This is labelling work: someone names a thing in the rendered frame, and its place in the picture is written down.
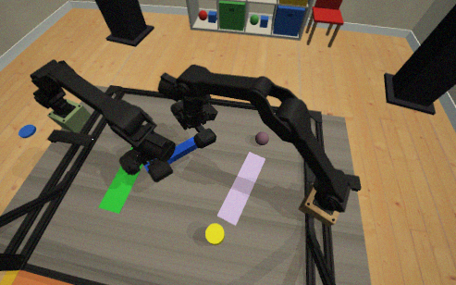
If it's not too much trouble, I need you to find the dusty pink ball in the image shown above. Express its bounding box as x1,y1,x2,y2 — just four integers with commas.
255,131,269,145

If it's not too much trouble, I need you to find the yellow cylinder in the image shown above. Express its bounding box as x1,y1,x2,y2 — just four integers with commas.
205,224,225,245

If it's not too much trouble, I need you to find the green rectangle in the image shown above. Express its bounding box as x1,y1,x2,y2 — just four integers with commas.
99,167,140,213

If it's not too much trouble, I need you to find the lavender rectangle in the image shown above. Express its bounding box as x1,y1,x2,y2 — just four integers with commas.
217,152,265,226

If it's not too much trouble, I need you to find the blue bar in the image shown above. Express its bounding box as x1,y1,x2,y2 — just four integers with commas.
144,136,198,173

